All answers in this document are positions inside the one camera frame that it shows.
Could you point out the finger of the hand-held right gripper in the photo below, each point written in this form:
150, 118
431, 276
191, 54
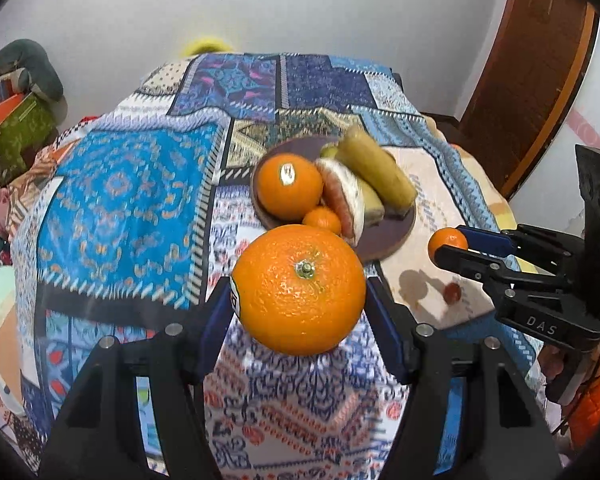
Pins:
470, 262
485, 240

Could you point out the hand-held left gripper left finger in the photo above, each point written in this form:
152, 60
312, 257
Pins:
215, 330

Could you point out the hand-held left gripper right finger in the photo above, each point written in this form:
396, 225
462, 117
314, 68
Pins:
387, 330

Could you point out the small tangerine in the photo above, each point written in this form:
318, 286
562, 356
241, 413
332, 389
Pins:
445, 242
321, 221

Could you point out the red tomato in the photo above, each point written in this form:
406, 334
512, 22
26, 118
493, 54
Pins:
452, 293

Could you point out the brown round plate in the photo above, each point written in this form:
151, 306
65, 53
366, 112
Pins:
380, 240

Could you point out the large orange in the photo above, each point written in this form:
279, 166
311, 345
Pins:
285, 195
300, 290

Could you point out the yellow-green banana-like fruit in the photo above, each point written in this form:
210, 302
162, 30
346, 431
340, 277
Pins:
375, 167

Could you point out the hot dog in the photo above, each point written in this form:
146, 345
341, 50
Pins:
347, 190

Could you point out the person's right forearm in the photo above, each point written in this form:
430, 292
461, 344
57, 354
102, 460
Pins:
597, 405

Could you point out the person's right hand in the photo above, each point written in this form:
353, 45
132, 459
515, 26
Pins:
549, 365

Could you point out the white sliding wardrobe door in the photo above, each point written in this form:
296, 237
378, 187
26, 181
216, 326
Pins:
555, 170

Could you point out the blue patchwork blanket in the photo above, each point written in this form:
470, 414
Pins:
130, 200

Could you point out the brown wooden door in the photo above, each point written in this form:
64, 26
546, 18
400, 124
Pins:
530, 70

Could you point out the green fabric storage box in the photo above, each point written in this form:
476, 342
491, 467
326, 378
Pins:
20, 135

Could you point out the yellow foam arch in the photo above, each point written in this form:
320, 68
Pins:
205, 45

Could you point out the orange box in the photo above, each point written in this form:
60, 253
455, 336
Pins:
10, 107

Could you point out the grey curved pillow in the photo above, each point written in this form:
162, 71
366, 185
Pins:
25, 60

